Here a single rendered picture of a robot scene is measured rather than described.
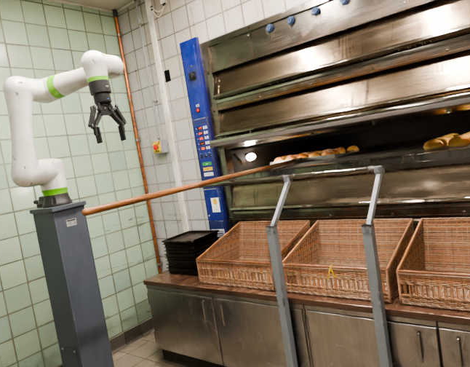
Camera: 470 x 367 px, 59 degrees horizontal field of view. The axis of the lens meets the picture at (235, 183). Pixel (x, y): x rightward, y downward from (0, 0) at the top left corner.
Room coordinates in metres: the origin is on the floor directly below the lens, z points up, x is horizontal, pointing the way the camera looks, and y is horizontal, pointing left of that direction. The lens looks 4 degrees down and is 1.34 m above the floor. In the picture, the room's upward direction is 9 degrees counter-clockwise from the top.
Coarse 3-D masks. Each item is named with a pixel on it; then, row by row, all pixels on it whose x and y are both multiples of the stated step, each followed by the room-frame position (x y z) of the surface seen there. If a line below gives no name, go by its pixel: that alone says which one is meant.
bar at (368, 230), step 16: (272, 176) 2.21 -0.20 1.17; (288, 176) 2.13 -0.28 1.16; (304, 176) 2.08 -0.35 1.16; (320, 176) 2.03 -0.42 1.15; (272, 224) 1.99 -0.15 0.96; (368, 224) 1.68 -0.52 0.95; (272, 240) 1.97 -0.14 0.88; (368, 240) 1.67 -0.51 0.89; (272, 256) 1.98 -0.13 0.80; (368, 256) 1.67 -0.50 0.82; (368, 272) 1.68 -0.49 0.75; (288, 304) 1.99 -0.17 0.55; (384, 304) 1.69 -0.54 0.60; (288, 320) 1.97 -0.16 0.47; (384, 320) 1.67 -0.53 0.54; (288, 336) 1.96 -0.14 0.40; (384, 336) 1.66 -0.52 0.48; (288, 352) 1.97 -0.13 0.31; (384, 352) 1.67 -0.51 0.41
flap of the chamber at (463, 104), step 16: (384, 112) 2.03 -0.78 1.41; (400, 112) 1.98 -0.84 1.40; (416, 112) 1.95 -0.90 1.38; (432, 112) 1.98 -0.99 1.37; (304, 128) 2.31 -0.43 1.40; (320, 128) 2.25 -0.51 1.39; (336, 128) 2.29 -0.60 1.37; (352, 128) 2.33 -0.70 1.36; (224, 144) 2.68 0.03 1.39; (240, 144) 2.71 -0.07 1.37
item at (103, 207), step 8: (288, 160) 2.92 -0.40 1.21; (256, 168) 2.60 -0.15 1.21; (264, 168) 2.66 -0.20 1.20; (272, 168) 2.74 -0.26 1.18; (224, 176) 2.35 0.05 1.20; (232, 176) 2.40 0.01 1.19; (240, 176) 2.47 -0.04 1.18; (192, 184) 2.14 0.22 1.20; (200, 184) 2.18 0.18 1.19; (208, 184) 2.24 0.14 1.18; (160, 192) 1.97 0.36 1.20; (168, 192) 2.00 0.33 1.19; (176, 192) 2.05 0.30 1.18; (120, 200) 1.80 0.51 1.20; (128, 200) 1.82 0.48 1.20; (136, 200) 1.85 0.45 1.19; (144, 200) 1.89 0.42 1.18; (88, 208) 1.67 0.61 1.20; (96, 208) 1.69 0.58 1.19; (104, 208) 1.72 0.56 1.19; (112, 208) 1.76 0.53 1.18
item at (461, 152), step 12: (396, 156) 2.16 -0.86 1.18; (408, 156) 2.12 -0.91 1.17; (420, 156) 2.08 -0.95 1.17; (432, 156) 2.05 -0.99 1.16; (444, 156) 2.01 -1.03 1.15; (456, 156) 1.98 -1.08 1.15; (468, 156) 1.95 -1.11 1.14; (288, 168) 2.57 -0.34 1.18; (300, 168) 2.51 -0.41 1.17; (312, 168) 2.47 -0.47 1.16; (324, 168) 2.42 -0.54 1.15; (336, 168) 2.37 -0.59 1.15
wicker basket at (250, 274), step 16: (240, 224) 2.81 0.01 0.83; (256, 224) 2.72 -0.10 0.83; (288, 224) 2.56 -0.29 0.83; (304, 224) 2.44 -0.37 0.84; (224, 240) 2.66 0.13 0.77; (240, 240) 2.79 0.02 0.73; (256, 240) 2.70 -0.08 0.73; (288, 240) 2.54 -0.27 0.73; (224, 256) 2.64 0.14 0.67; (256, 256) 2.68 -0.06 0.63; (208, 272) 2.52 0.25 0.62; (224, 272) 2.32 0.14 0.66; (240, 272) 2.50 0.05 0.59; (256, 272) 2.18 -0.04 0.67; (272, 272) 2.11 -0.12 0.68; (256, 288) 2.18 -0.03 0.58; (272, 288) 2.12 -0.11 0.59
